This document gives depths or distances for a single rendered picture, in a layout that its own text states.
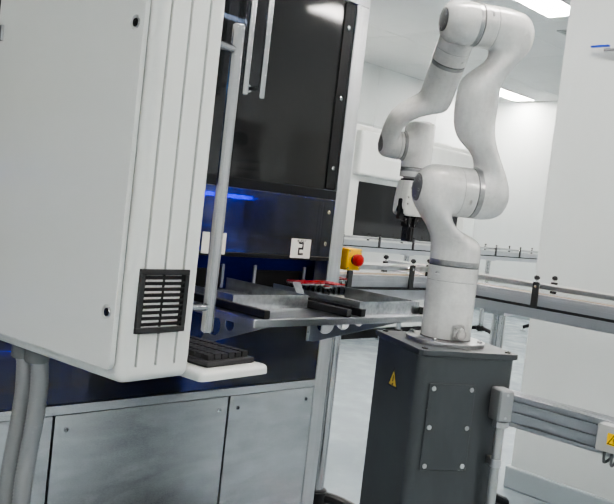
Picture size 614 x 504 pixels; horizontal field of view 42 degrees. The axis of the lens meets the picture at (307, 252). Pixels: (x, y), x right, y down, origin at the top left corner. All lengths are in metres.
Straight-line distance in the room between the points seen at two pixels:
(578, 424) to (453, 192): 1.31
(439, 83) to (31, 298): 1.15
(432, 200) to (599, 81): 1.89
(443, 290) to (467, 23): 0.61
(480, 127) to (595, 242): 1.72
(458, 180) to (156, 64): 0.79
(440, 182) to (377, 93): 7.94
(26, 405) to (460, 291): 0.99
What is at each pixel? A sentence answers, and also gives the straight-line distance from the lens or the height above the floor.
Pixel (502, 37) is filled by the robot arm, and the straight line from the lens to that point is 1.94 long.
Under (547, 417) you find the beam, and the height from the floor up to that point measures 0.50.
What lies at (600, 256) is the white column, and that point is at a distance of 3.54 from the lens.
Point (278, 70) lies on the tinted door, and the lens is 2.37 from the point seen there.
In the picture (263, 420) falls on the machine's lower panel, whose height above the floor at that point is 0.49.
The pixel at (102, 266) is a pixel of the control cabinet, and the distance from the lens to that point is 1.44.
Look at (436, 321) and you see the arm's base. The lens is 1.91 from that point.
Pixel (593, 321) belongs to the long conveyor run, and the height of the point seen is 0.87.
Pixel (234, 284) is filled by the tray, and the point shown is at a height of 0.90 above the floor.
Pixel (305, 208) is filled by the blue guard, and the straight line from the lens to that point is 2.44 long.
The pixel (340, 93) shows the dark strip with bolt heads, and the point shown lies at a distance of 2.54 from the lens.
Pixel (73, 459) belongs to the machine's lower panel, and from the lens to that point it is 2.12.
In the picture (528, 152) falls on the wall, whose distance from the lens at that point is 11.31.
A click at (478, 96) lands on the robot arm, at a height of 1.44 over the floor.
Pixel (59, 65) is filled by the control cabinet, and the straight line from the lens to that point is 1.61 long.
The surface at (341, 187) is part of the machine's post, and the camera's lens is 2.55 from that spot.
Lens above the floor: 1.14
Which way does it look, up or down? 3 degrees down
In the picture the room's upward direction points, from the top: 6 degrees clockwise
